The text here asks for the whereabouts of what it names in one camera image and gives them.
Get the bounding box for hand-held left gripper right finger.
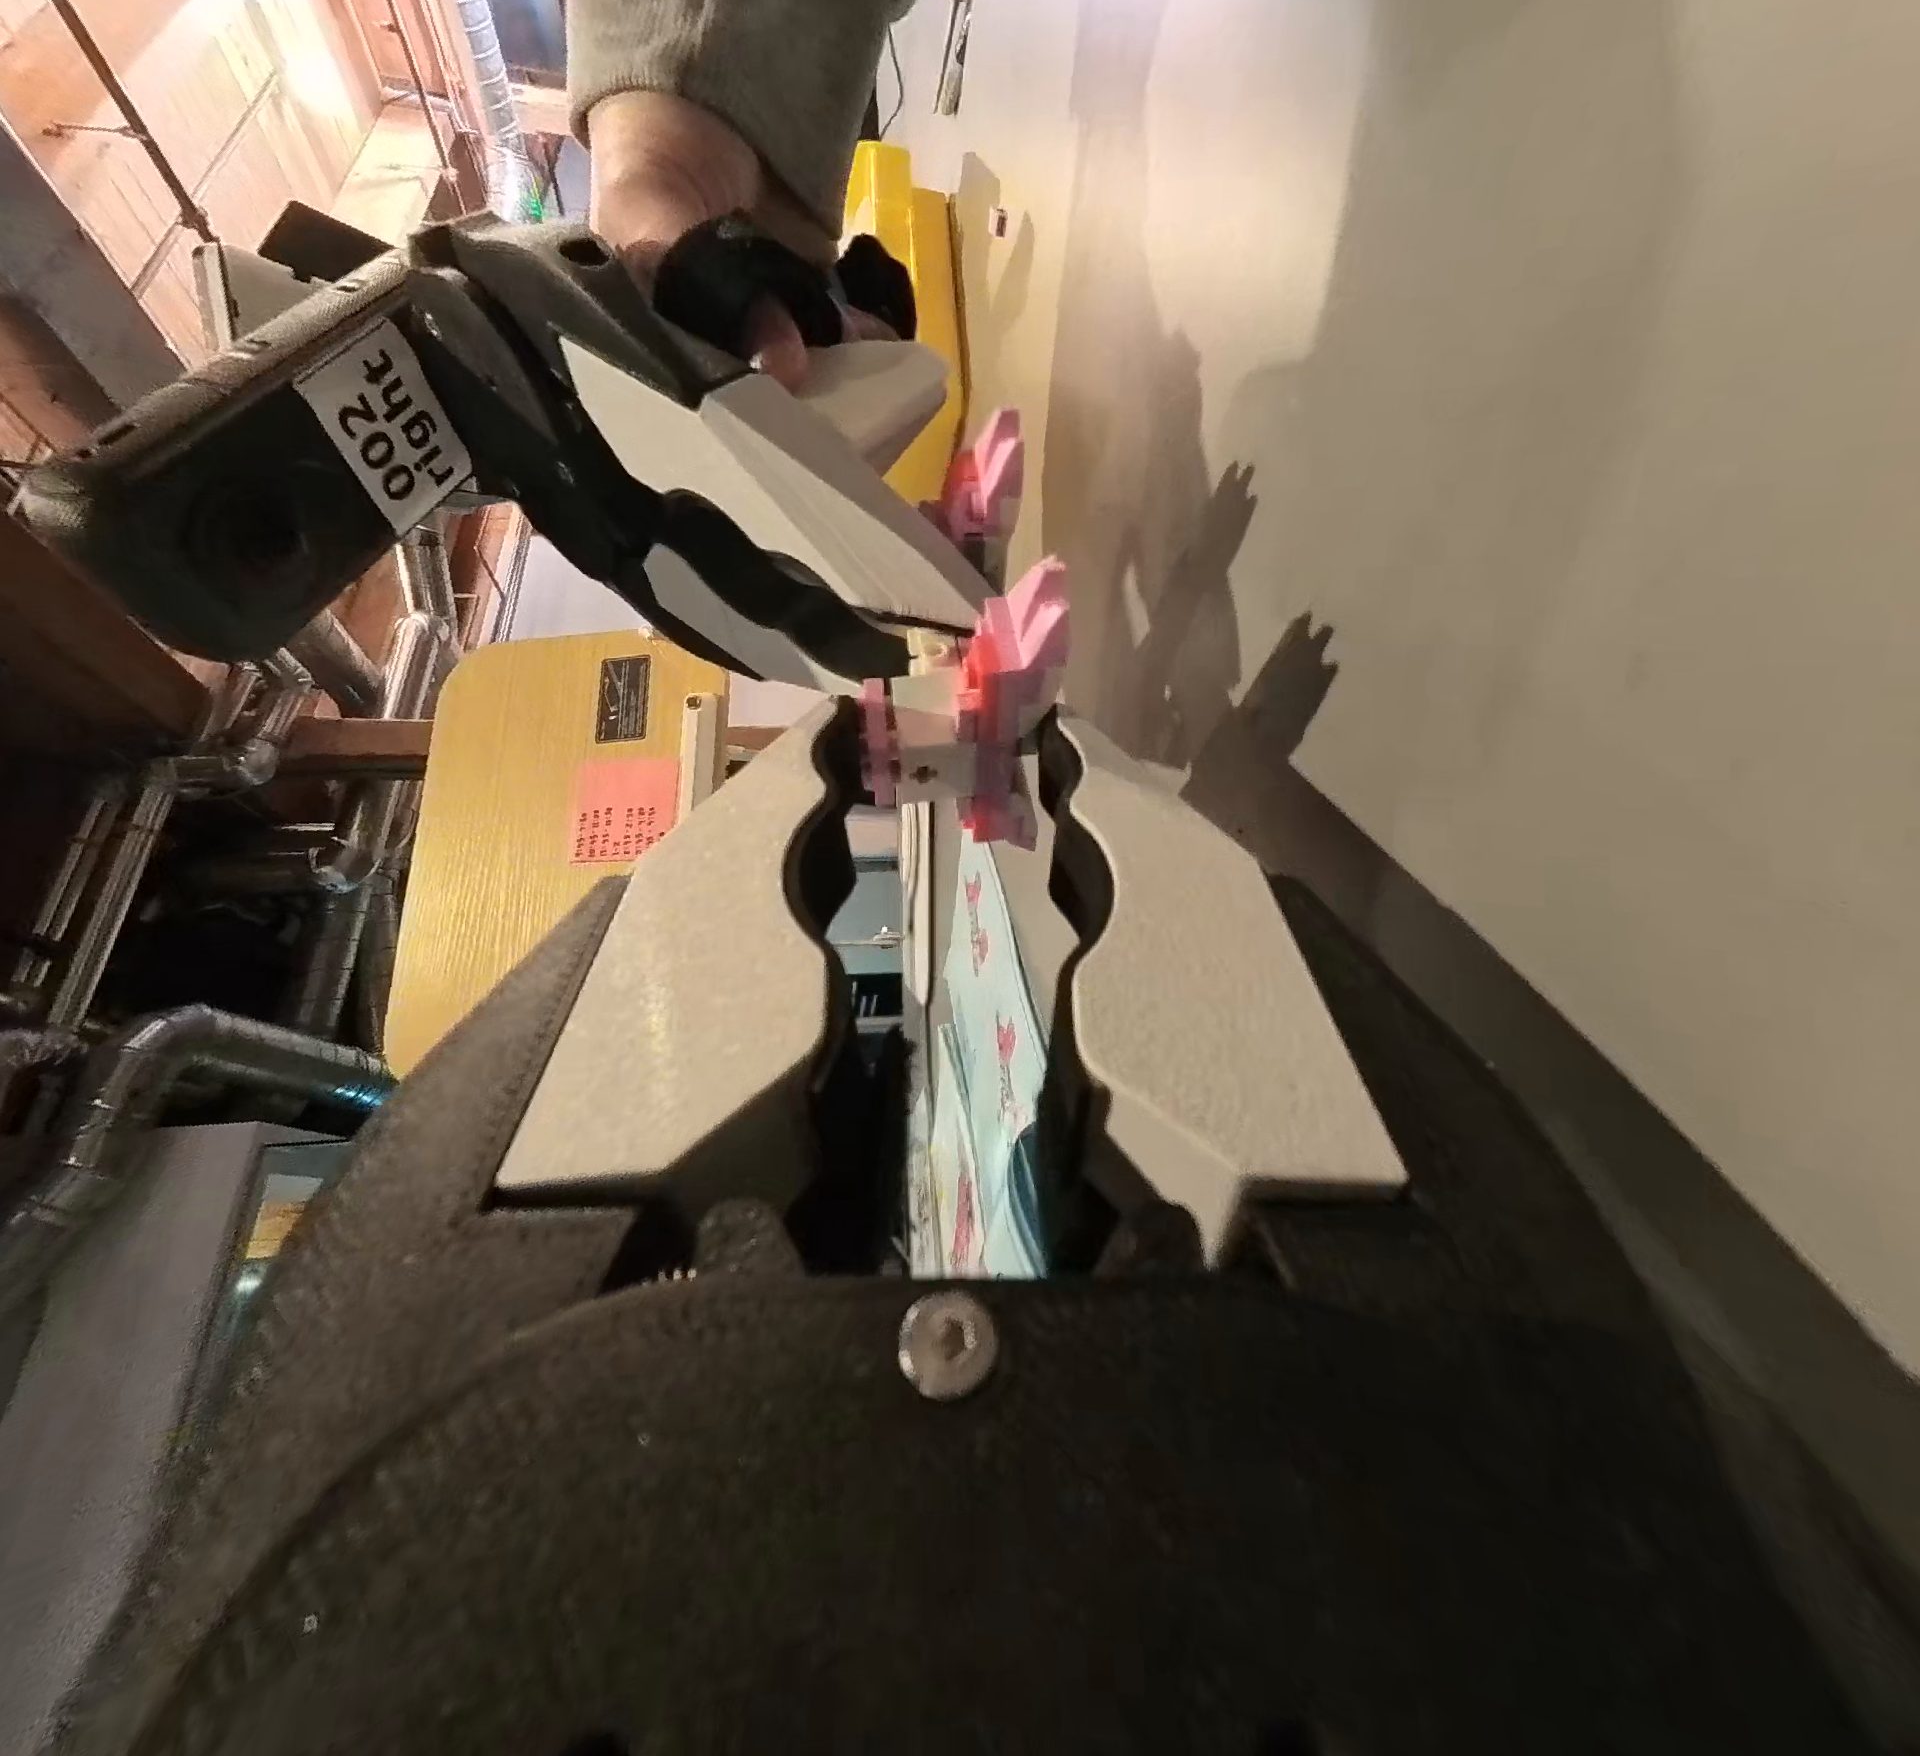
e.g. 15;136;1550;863
1044;717;1413;1271

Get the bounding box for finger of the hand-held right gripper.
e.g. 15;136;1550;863
568;330;1002;626
637;532;913;695

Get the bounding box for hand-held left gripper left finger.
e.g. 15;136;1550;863
493;698;860;1225

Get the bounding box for pastel toy brick assembly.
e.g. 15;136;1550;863
892;634;977;804

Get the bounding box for light blue instruction booklet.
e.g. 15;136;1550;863
899;796;1054;1278

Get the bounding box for pink toy brick model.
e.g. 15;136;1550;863
939;405;1075;858

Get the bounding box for grey desk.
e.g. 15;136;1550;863
899;0;1920;1458

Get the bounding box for person's right hand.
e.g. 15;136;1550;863
585;88;901;389

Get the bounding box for pink sticky note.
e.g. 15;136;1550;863
568;758;684;865

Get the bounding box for bent silver ceiling duct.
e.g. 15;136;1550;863
0;1006;399;1308

